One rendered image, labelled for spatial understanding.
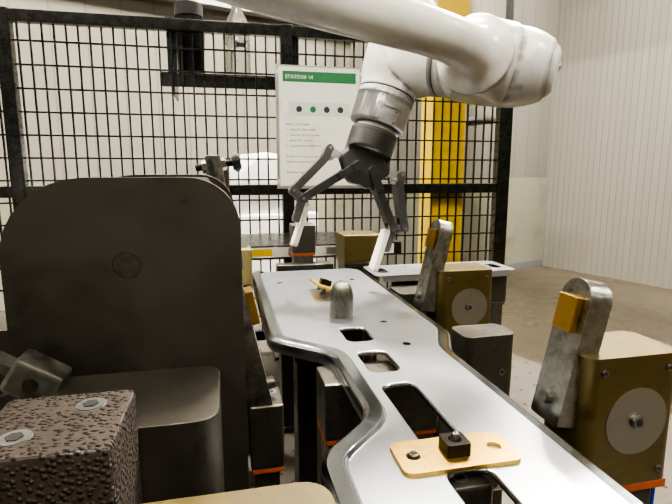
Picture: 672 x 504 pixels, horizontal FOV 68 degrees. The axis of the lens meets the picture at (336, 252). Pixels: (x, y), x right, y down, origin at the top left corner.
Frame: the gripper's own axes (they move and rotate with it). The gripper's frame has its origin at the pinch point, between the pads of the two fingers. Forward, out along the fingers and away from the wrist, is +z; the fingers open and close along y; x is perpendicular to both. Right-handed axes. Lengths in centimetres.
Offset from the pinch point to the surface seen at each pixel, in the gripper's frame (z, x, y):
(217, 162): -7.0, -2.9, -21.3
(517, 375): 15, 28, 60
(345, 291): 4.4, -14.0, -0.7
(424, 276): -0.6, -6.0, 13.0
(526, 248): -71, 460, 345
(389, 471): 12.2, -47.1, -4.0
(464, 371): 7.0, -33.4, 7.5
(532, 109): -225, 448, 287
